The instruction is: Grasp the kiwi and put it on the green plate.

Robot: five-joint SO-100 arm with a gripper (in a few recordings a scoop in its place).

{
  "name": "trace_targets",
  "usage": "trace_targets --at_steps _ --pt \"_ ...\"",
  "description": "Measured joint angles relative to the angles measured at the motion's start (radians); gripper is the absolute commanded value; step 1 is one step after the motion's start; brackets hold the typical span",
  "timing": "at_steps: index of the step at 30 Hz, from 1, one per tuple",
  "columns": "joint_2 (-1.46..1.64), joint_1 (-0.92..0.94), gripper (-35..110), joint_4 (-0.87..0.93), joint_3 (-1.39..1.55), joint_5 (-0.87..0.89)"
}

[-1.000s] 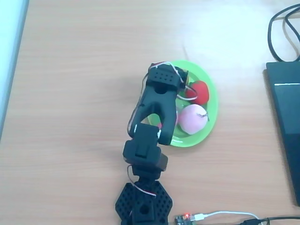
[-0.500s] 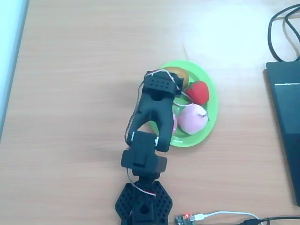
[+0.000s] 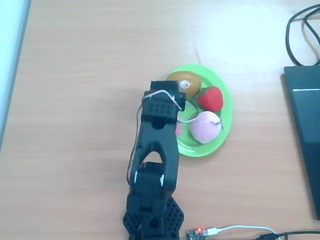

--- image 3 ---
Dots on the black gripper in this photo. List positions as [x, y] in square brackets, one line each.
[163, 86]

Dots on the brown kiwi with sticker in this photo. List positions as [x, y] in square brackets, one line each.
[193, 86]

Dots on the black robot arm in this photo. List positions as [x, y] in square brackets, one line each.
[155, 140]

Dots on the green plastic plate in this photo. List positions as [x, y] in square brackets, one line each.
[211, 78]

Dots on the pink plush strawberry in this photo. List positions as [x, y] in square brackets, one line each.
[179, 130]

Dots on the red plush strawberry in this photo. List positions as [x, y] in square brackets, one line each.
[211, 98]

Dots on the pale pink plush peach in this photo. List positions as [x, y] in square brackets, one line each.
[205, 128]

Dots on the black laptop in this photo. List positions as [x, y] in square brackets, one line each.
[307, 120]

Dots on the black controller circuit board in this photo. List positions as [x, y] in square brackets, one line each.
[196, 233]

